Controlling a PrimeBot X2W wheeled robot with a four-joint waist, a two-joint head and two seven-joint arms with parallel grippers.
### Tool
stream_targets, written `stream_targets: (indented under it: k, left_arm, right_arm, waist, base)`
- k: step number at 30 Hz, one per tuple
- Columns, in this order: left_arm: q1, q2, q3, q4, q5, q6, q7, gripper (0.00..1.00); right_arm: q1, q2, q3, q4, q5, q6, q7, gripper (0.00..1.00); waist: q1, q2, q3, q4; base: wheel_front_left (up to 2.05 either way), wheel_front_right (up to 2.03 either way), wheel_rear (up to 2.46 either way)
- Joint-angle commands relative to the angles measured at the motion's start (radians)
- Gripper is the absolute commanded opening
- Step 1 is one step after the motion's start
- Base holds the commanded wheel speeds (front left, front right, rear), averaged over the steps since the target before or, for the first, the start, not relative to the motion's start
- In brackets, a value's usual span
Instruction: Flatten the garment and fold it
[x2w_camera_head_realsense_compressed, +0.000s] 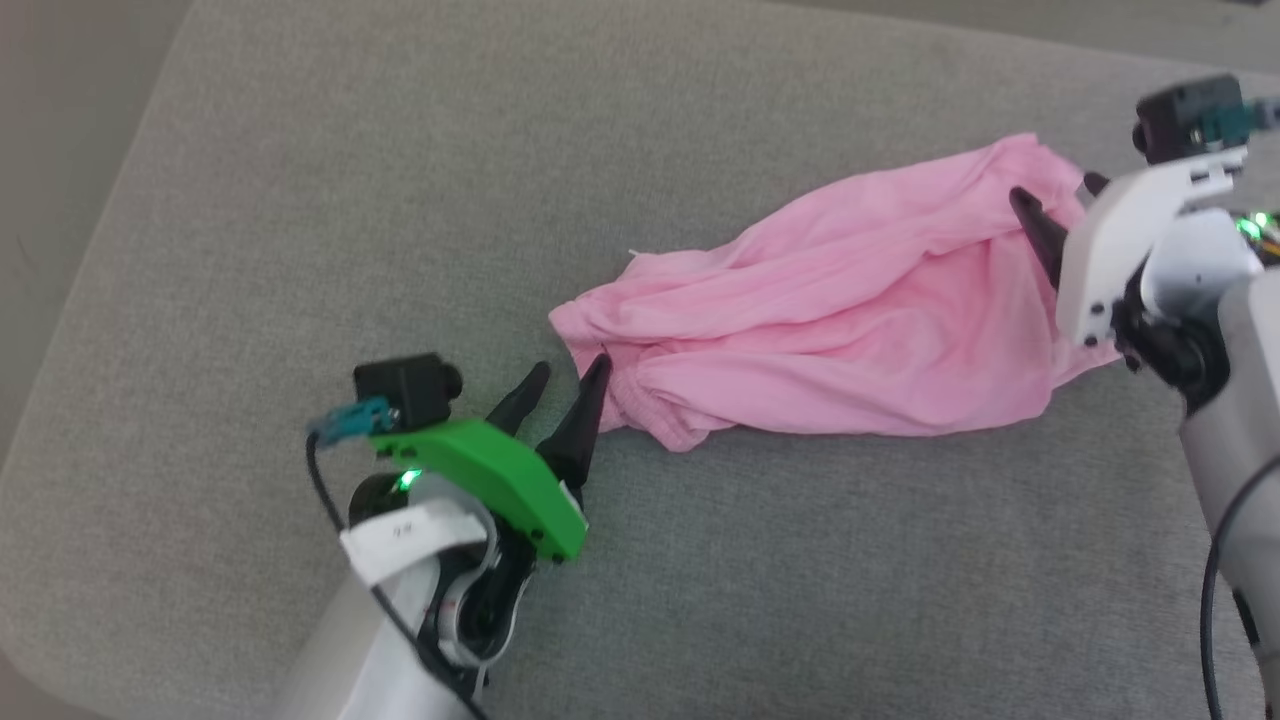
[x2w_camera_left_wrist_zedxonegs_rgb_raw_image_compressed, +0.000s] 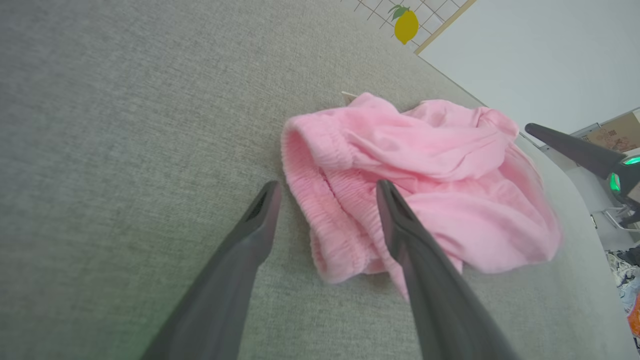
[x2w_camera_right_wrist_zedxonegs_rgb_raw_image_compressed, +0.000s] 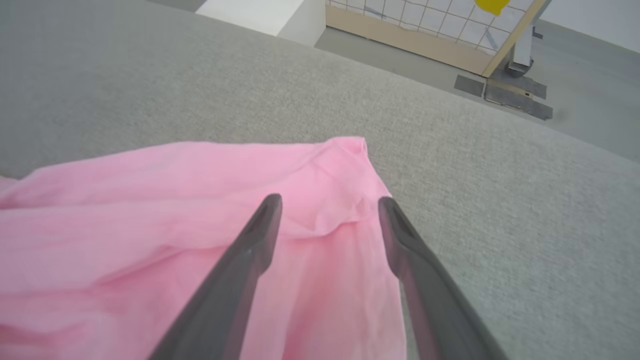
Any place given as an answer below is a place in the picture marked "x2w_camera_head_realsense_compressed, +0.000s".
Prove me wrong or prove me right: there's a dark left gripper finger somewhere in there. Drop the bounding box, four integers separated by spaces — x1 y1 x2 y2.
487 362 553 437
537 353 614 492

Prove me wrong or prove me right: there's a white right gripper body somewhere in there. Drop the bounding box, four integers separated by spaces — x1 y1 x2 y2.
1055 147 1251 349

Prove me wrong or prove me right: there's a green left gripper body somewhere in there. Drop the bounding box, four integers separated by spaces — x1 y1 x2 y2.
368 418 590 563

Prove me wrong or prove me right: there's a pink cloth garment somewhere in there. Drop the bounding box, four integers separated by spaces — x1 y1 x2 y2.
548 133 1123 453

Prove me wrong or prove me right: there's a white paper label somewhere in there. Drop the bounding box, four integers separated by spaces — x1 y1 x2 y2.
340 500 494 588

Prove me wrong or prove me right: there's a grey fabric sofa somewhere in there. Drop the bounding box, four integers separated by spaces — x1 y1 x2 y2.
0 0 1280 720

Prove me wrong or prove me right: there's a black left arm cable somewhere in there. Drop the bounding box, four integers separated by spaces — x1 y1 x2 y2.
305 397 493 720

